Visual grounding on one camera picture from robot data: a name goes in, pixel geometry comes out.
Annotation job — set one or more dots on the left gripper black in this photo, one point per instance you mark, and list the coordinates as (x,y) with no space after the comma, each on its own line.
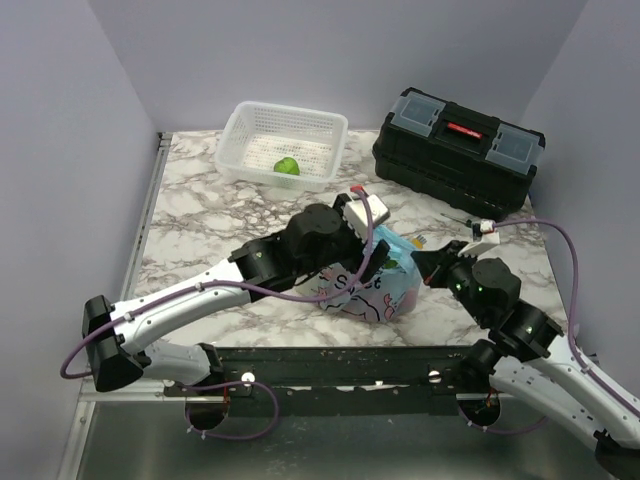
(354,261)

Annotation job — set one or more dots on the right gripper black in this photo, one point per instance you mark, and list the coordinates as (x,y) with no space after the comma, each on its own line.
(432,264)

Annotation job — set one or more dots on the light blue plastic bag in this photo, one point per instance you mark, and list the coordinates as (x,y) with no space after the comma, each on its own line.
(391,292)

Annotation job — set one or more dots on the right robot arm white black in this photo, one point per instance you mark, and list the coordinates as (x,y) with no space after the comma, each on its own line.
(530,356)

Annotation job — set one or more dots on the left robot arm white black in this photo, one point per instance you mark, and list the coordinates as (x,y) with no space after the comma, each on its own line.
(124,341)

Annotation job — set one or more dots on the green fake fruit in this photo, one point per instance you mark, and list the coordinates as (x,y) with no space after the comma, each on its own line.
(288,166)

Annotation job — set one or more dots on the hex key set yellow holder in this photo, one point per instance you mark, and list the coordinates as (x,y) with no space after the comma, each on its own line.
(419,242)

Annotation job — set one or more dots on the black plastic toolbox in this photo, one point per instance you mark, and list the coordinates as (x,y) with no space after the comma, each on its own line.
(472,161)

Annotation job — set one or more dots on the white plastic basket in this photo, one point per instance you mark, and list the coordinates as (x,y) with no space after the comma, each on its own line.
(258,134)

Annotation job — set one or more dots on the green handled screwdriver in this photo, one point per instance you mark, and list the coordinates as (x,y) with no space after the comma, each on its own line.
(464,221)

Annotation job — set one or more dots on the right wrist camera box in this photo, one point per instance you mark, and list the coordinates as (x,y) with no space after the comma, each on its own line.
(485,237)

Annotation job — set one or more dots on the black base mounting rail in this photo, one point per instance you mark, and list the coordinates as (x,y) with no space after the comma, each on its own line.
(342,381)

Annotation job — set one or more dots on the aluminium frame profile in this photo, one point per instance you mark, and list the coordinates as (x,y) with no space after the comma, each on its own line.
(139,391)

